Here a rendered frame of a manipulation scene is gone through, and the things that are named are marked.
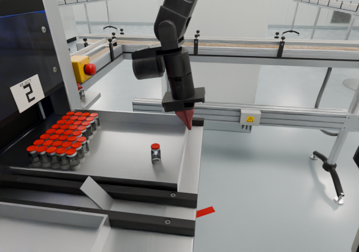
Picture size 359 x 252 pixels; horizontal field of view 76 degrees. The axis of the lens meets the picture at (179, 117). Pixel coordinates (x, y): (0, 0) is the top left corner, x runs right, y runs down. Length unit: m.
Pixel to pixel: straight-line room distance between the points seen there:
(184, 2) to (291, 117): 1.26
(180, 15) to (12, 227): 0.48
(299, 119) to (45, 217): 1.48
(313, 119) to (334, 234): 0.67
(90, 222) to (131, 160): 0.17
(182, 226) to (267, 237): 1.17
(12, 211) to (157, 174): 0.26
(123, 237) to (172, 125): 0.35
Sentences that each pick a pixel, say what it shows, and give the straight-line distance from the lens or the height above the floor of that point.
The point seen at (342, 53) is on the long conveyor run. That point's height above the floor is 0.92.
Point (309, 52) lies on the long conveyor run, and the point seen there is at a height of 0.92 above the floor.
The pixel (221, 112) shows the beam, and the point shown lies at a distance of 1.54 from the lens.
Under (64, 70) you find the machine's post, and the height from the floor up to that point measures 1.03.
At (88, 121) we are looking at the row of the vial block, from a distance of 0.65.
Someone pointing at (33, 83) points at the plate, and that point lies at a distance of 0.64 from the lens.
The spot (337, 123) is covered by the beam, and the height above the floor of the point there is 0.48.
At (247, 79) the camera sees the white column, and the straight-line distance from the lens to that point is 2.09.
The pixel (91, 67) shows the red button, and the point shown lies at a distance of 0.80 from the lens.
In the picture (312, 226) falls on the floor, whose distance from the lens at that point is 1.69.
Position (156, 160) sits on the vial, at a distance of 0.52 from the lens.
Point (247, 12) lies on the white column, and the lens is 1.96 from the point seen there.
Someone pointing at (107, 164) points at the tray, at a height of 0.88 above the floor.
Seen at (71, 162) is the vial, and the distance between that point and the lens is 0.55.
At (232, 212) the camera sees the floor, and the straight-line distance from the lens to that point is 1.60.
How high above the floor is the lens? 1.23
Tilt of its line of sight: 30 degrees down
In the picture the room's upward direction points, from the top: straight up
